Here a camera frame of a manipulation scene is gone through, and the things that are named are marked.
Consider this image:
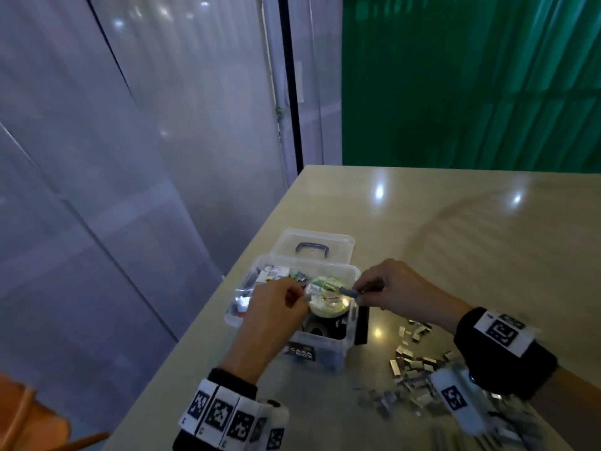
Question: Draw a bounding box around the small white staple box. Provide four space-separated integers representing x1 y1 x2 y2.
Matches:
255 264 292 284

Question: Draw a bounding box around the pile of metal staple strips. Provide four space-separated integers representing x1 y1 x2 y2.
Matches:
355 319 546 451

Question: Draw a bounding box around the green curtain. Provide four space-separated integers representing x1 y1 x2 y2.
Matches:
342 0 601 175

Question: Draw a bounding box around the black window post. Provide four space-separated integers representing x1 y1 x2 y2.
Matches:
280 0 306 175

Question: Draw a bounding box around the person's right forearm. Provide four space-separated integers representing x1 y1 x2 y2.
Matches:
533 366 601 451

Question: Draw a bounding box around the transparent storage box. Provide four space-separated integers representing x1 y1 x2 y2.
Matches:
223 253 372 372

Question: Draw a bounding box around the person's right hand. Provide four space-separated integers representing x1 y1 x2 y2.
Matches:
353 258 473 334

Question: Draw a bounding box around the orange chair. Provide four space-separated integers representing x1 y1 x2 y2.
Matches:
0 373 109 451

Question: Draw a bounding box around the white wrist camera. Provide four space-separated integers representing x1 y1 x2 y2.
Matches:
427 363 491 436
255 399 290 451

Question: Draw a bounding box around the transparent box lid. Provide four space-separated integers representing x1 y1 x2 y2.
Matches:
270 228 357 267

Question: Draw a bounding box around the person's left hand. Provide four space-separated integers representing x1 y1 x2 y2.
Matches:
220 277 311 386

